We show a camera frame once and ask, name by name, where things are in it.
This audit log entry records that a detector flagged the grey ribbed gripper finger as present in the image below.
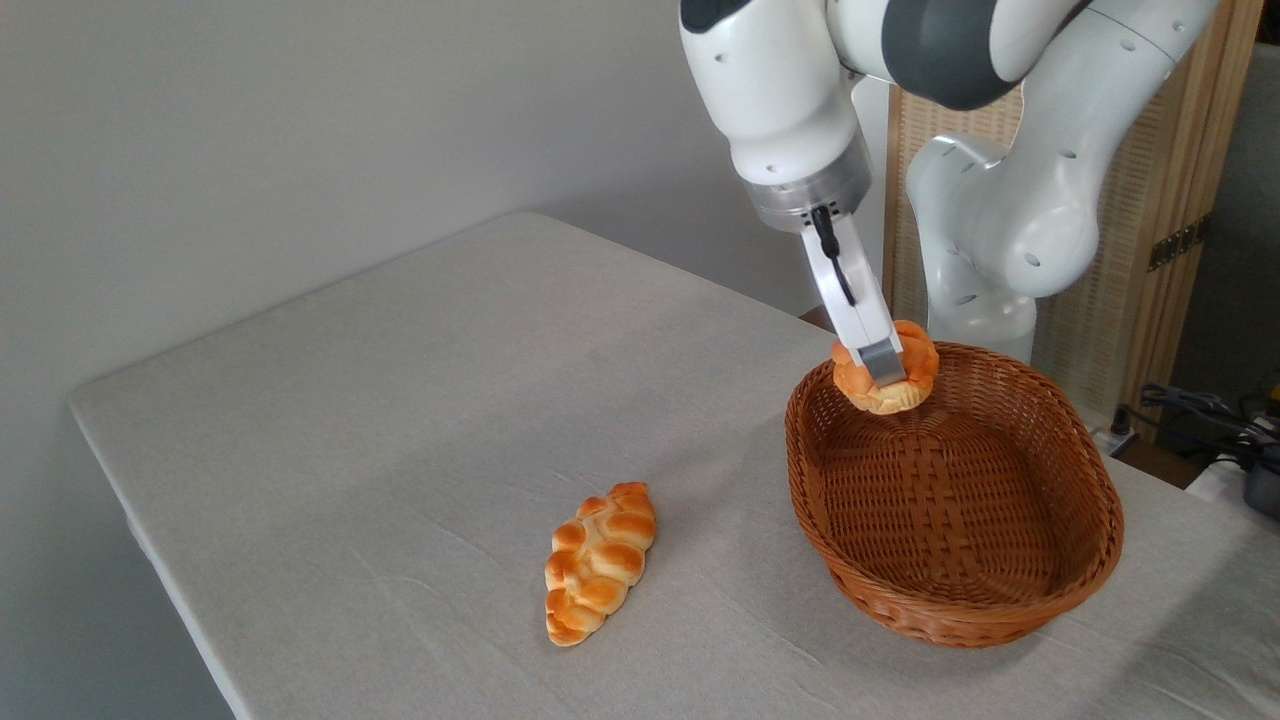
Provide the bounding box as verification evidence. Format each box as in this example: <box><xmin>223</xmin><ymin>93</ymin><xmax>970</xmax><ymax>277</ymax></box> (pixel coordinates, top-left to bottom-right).
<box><xmin>857</xmin><ymin>337</ymin><xmax>909</xmax><ymax>390</ymax></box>

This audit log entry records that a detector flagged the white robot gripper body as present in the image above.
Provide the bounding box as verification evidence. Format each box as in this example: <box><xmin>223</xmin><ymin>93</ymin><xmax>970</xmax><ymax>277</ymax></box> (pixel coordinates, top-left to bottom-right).
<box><xmin>800</xmin><ymin>214</ymin><xmax>899</xmax><ymax>353</ymax></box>

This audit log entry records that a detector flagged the round knotted bread bun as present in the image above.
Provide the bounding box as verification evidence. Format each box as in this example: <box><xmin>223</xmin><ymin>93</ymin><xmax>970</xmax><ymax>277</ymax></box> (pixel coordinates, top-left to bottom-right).
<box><xmin>831</xmin><ymin>320</ymin><xmax>940</xmax><ymax>416</ymax></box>

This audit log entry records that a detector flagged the brown oval wicker basket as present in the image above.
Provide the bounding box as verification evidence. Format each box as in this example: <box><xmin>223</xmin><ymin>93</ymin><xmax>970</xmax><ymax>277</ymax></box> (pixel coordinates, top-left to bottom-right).
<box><xmin>784</xmin><ymin>339</ymin><xmax>1126</xmax><ymax>649</ymax></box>

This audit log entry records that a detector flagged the long braided bread loaf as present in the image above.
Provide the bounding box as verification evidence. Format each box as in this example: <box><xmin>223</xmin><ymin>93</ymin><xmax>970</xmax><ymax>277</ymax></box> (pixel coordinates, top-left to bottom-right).
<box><xmin>544</xmin><ymin>481</ymin><xmax>658</xmax><ymax>648</ymax></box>

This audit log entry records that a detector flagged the dark metal screen hinge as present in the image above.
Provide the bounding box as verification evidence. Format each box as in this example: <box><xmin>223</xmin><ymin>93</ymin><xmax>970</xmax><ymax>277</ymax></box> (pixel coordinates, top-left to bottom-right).
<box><xmin>1147</xmin><ymin>218</ymin><xmax>1212</xmax><ymax>273</ymax></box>

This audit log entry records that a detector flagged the light grey tablecloth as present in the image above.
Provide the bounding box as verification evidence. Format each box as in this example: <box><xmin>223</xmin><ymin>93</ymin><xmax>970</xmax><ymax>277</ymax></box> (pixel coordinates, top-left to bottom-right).
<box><xmin>68</xmin><ymin>212</ymin><xmax>1280</xmax><ymax>720</ymax></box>

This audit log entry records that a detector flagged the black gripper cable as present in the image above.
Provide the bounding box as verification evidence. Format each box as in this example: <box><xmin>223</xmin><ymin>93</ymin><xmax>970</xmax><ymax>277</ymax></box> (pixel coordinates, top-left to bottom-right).
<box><xmin>810</xmin><ymin>204</ymin><xmax>859</xmax><ymax>308</ymax></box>

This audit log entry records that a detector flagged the black cable bundle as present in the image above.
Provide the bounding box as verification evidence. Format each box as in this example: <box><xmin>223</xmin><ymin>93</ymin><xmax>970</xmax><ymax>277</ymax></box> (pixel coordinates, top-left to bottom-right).
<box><xmin>1112</xmin><ymin>382</ymin><xmax>1280</xmax><ymax>473</ymax></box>

